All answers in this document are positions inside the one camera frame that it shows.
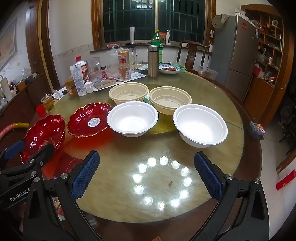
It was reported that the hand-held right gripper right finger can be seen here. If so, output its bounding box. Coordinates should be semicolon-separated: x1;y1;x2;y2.
194;152;270;241

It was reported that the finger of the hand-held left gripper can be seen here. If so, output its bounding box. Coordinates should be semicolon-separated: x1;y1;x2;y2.
0;144;56;181
0;140;25;173

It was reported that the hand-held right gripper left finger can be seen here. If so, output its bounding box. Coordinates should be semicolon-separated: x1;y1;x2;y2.
23;150;103;241

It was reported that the red scalloped plastic plate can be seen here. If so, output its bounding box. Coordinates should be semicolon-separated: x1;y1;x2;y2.
67;102;114;138
20;115;66;165

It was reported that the white foam bowl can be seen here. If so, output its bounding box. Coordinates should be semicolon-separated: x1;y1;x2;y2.
173;104;228;148
107;101;159;138

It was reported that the beige ribbed plastic bowl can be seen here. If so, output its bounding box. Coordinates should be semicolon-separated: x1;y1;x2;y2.
149;86;192;115
108;82;149;107

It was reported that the pink yellow blue hula hoop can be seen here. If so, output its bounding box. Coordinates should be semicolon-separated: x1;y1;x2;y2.
0;122;29;142

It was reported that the plastic cup of tea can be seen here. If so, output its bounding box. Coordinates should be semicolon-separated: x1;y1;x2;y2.
41;94;55;112

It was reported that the wooden sideboard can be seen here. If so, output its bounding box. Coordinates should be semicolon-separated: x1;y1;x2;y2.
0;73;52;121

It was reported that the gold round turntable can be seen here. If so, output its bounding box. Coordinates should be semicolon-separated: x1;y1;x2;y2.
144;97;183;135

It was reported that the small blue card box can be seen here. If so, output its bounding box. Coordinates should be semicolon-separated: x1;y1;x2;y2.
249;122;266;137

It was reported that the orange jar brown lid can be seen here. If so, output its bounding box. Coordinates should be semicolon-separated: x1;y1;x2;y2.
64;77;78;96

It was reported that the red paper packet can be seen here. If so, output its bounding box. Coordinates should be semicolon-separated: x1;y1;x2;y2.
276;170;296;190

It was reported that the worn book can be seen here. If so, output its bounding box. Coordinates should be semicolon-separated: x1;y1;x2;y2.
93;77;121;90

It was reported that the white bottle red cap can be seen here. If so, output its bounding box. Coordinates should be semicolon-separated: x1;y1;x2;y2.
74;56;90;82

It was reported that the clear glass pitcher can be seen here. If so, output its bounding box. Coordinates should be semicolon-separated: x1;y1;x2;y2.
86;57;102;84

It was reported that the wooden door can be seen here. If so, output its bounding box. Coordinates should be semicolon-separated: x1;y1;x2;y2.
25;0;60;88

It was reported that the clear plastic container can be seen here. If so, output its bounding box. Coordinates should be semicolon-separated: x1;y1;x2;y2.
197;66;218;81

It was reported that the wooden shelf cabinet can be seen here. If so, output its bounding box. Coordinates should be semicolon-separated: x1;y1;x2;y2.
240;5;294;126

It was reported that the printed paper sheet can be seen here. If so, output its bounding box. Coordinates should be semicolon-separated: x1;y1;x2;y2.
131;71;147;80

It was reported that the green plastic bag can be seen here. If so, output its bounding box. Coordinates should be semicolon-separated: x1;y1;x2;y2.
172;62;188;73

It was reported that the blue and white plate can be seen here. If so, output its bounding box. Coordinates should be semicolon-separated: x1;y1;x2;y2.
158;64;181;75

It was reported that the clear plastic bag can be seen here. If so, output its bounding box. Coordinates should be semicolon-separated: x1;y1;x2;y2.
107;46;127;61

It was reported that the dark wooden chair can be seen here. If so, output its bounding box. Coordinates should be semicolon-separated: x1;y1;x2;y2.
177;40;213;72

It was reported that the grey refrigerator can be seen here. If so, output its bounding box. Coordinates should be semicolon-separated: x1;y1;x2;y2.
209;14;259;102

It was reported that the steel thermos flask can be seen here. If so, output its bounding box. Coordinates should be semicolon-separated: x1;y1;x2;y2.
147;45;159;77

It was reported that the clear bottle black lid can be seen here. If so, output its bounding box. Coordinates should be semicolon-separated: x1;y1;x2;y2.
125;43;137;71

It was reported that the green soda bottle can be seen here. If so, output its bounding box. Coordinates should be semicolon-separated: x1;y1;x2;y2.
151;30;163;64

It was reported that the grey-green bag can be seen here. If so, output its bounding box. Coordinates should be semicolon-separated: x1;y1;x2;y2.
212;14;229;29

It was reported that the wooden framed window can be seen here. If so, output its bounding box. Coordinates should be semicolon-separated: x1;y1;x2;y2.
91;0;216;50

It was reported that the white tumbler green handle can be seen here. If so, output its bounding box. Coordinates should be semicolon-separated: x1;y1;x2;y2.
0;77;13;102

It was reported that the framed wall painting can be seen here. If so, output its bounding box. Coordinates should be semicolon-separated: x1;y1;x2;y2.
0;19;18;70

